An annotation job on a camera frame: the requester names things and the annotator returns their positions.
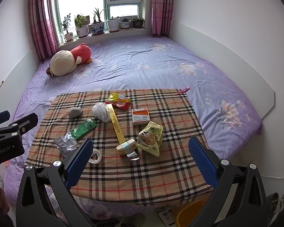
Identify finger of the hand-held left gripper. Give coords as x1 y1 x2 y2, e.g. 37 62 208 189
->
0 113 39 139
0 110 11 129

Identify white orange medicine box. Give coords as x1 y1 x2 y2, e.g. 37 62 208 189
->
132 108 150 126

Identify plant in blue patterned pot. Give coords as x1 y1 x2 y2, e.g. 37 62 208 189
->
88 8 106 36

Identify bed with purple sheet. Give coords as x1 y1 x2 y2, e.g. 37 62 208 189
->
3 34 263 220

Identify crumpled silver foil wrapper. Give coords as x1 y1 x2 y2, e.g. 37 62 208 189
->
53 132 78 156

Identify white wall panel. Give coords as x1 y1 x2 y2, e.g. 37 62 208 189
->
0 50 39 110

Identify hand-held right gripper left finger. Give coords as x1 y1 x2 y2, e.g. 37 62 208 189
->
15 138 97 227

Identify plaid tablecloth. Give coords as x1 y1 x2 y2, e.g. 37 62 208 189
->
25 89 215 206

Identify long yellow strip wrapper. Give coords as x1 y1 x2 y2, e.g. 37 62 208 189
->
109 104 126 146

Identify yellow plastic bin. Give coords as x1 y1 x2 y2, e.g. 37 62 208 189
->
175 200 207 227

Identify person's plaid pants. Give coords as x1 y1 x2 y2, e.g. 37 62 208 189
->
95 218 121 227

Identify succulent in tall white pot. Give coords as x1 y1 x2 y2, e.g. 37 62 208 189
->
106 16 121 32

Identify succulent in dark pot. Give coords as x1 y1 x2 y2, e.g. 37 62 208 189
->
131 16 145 29

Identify white tape roll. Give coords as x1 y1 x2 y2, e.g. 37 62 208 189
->
88 148 101 165

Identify cream and red plush toy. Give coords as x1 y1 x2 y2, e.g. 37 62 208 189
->
46 43 93 78

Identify white headboard panel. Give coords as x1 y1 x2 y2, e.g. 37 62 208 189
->
169 20 275 121

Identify small tree in white pot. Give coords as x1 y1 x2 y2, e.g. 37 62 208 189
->
61 13 74 42

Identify white crumpled plastic bag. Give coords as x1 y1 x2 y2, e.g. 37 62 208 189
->
92 102 111 123

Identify printed paper sheet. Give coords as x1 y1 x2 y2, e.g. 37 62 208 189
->
156 206 180 227

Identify pink striped curtain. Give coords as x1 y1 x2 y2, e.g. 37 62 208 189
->
28 0 58 63
151 0 175 38

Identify red yellow snack wrapper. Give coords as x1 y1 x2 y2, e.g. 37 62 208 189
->
105 92 131 110

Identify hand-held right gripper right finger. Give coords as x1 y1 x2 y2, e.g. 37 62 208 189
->
188 137 268 227

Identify bushy plant in white pot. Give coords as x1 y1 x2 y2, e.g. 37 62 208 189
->
74 14 89 38

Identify succulent in blue white pot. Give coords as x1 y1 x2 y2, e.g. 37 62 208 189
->
119 18 132 30

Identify green plastic wrapper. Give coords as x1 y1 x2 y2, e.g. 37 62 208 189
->
70 118 97 140

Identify yellow green snack packet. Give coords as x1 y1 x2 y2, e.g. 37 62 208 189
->
136 121 164 158

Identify dark patterned slipper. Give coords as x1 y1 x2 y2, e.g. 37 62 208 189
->
266 193 280 208

